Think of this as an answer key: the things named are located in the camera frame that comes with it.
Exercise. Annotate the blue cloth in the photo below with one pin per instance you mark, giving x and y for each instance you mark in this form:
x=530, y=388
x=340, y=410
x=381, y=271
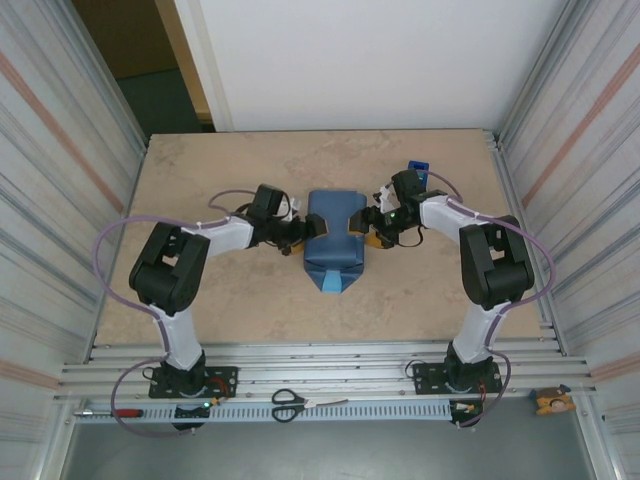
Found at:
x=332, y=230

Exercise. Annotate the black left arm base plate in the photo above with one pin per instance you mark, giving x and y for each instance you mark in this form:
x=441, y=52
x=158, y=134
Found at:
x=222, y=380

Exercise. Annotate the blue tape dispenser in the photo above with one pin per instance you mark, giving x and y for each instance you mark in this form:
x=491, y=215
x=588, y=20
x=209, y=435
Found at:
x=419, y=166

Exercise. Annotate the small yellow toy figure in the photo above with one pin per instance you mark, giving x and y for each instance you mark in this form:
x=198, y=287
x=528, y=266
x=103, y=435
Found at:
x=552, y=400

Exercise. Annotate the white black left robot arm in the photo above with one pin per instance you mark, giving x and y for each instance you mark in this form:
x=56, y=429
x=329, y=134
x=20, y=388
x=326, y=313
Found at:
x=167, y=270

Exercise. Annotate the aluminium frame rails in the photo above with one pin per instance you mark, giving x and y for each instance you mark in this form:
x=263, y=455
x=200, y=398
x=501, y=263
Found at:
x=325, y=360

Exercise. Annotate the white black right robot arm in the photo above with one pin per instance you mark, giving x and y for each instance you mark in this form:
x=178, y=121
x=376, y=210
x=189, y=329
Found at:
x=495, y=265

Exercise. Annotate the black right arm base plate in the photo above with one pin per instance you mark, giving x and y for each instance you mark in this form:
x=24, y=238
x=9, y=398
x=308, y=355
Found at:
x=425, y=377

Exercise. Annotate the white door frame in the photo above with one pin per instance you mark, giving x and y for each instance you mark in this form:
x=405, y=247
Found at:
x=205, y=65

